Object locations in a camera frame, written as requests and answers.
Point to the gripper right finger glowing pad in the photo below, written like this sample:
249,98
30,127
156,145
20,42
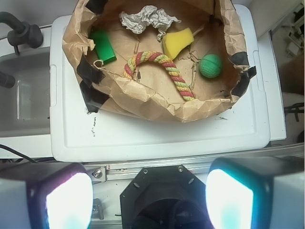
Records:
265,192

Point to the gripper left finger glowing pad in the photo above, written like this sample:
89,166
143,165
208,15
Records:
49,195

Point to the green block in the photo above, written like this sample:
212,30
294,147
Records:
103,46

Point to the white plastic tray lid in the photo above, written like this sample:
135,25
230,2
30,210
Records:
80,136

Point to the green ball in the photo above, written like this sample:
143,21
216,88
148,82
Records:
210,66

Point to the brown paper bag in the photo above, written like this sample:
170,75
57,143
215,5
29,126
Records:
151,95

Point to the yellow sponge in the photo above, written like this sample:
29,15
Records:
175,42

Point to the crumpled white paper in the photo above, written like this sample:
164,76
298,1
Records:
148,16

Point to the aluminium rail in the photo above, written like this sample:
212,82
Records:
123,170

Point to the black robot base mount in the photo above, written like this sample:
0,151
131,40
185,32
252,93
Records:
168,197

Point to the multicolour rope toy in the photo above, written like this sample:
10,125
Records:
166,63

